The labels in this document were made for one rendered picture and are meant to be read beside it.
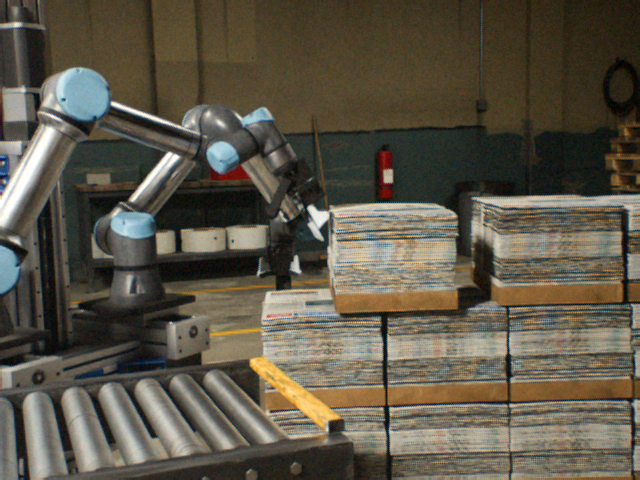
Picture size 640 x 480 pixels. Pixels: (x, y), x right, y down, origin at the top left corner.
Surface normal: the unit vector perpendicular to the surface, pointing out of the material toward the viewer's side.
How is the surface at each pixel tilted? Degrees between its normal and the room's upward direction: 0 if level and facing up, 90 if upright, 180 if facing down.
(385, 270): 90
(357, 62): 90
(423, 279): 90
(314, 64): 90
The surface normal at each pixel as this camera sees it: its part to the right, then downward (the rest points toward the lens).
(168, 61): 0.33, 0.10
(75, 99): 0.57, -0.04
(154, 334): -0.55, 0.11
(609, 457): 0.02, 0.11
